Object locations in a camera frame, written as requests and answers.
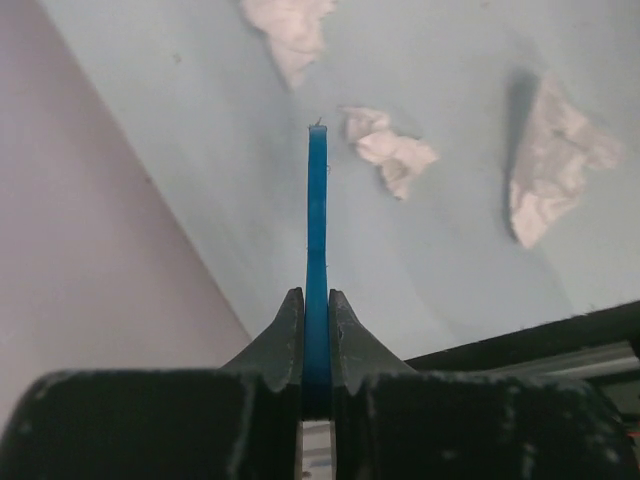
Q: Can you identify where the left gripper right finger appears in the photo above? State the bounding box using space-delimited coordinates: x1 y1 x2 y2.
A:
329 290 635 479

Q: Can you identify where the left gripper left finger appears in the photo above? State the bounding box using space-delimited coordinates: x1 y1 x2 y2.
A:
1 288 304 479

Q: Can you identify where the blue hand brush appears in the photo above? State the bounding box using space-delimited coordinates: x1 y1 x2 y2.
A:
302 123 331 420

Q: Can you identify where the paper scrap centre back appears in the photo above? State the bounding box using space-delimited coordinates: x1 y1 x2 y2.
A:
508 76 623 249

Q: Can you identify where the paper scrap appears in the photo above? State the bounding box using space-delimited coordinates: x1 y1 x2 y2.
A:
240 0 337 90
340 106 439 200
508 76 623 249

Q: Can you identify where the paper scrap left front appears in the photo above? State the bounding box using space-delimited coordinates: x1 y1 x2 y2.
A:
340 106 439 200

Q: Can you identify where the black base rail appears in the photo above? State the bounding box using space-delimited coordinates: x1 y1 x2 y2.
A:
406 301 639 371

